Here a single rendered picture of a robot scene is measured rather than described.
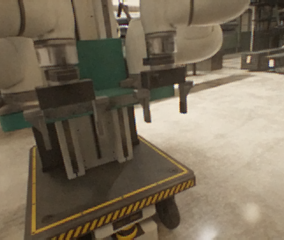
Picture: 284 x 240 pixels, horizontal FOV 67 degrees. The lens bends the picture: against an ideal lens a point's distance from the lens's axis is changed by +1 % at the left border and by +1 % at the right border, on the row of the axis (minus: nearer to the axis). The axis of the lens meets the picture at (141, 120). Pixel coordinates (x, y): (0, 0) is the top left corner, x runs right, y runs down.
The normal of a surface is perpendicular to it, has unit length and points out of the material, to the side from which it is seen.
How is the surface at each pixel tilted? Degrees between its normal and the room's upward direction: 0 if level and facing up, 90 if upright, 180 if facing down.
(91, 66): 90
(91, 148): 90
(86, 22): 90
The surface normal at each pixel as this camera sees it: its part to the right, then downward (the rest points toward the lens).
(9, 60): 0.72, 0.08
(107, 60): 0.44, 0.22
